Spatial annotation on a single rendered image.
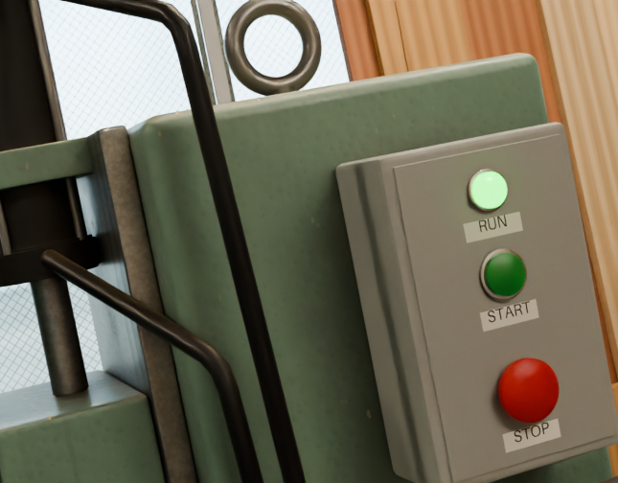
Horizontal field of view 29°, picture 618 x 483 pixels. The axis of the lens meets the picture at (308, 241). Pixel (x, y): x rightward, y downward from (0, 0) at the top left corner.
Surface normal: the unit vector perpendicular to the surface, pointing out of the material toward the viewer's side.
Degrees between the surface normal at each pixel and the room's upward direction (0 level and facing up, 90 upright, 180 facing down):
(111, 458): 90
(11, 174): 90
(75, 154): 90
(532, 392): 90
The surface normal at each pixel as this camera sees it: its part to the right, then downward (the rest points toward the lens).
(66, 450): 0.33, 0.00
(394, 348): -0.92, 0.20
